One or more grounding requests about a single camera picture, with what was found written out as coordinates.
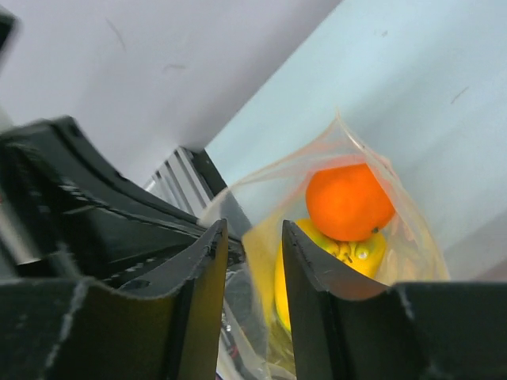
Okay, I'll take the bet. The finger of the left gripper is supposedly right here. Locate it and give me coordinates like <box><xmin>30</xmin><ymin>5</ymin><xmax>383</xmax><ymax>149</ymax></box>
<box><xmin>1</xmin><ymin>117</ymin><xmax>205</xmax><ymax>277</ymax></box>

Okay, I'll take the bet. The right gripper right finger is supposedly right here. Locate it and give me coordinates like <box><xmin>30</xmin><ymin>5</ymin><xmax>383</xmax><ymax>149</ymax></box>
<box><xmin>282</xmin><ymin>221</ymin><xmax>506</xmax><ymax>379</ymax></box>

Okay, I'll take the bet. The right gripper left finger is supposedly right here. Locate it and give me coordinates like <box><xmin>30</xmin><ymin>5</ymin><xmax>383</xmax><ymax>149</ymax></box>
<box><xmin>1</xmin><ymin>220</ymin><xmax>228</xmax><ymax>379</ymax></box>

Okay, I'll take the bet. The clear zip top bag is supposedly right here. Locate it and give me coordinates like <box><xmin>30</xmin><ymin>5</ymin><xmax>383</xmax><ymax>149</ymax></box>
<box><xmin>199</xmin><ymin>118</ymin><xmax>449</xmax><ymax>379</ymax></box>

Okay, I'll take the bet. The fake orange fruit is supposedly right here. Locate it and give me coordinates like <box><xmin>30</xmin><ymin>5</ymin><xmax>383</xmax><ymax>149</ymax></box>
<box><xmin>305</xmin><ymin>163</ymin><xmax>395</xmax><ymax>241</ymax></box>

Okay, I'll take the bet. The aluminium front rail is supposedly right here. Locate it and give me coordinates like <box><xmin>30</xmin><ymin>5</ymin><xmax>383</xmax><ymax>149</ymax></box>
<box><xmin>143</xmin><ymin>146</ymin><xmax>214</xmax><ymax>218</ymax></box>

